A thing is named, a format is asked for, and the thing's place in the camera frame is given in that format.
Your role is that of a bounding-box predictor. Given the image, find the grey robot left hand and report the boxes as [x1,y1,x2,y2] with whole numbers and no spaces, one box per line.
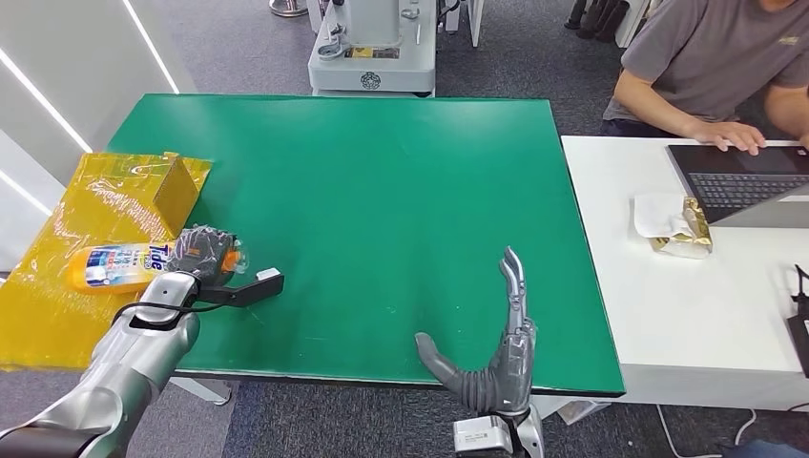
[165,226,244,283]

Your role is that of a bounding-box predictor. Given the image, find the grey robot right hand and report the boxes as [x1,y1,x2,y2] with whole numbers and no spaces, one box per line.
[415,246,538,416]

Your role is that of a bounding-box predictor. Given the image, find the person's right hand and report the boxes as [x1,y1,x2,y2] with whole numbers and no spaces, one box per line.
[687,119,768,156]

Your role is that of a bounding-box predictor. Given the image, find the orange detergent bottle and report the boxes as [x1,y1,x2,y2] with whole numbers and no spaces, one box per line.
[68,241,250,296]

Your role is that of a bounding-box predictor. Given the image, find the dark grey laptop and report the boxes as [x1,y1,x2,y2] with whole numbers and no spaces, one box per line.
[666,141,809,229]

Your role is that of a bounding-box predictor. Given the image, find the person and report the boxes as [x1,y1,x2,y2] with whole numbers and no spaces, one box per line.
[600,0,809,156]

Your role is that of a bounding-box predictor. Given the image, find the white table leg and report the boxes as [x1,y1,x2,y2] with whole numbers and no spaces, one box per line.
[168,377,233,406]
[533,394,612,427]

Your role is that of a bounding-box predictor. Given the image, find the gold tissue pack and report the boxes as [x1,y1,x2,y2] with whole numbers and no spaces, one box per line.
[649,196,715,260]

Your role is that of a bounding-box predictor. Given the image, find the white paper napkin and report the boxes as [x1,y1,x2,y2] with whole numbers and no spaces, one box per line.
[633,192,694,240]

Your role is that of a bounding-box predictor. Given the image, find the yellow foil-wrapped cardboard box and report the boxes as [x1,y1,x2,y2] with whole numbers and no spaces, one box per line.
[0,150,215,373]

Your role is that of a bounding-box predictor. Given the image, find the chrome stand base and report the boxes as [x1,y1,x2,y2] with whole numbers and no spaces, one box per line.
[269,0,310,19]

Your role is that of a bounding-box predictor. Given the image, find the white furniture legs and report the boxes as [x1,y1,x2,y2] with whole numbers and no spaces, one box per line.
[442,0,486,50]

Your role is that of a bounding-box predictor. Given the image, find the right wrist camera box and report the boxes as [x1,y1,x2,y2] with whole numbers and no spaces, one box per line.
[452,413,515,458]

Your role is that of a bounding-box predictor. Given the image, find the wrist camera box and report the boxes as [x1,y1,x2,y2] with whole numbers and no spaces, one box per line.
[197,267,286,310]
[452,413,515,458]

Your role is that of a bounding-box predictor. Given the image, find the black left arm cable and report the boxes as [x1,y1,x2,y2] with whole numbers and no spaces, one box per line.
[112,301,223,330]

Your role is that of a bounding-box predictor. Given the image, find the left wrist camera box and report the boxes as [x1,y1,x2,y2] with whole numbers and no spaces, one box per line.
[197,267,286,310]

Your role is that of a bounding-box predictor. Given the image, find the black device with cable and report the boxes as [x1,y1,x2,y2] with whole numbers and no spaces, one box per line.
[785,263,809,379]

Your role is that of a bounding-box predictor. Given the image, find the white floor cable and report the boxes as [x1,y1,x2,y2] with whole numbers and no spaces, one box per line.
[655,404,757,458]

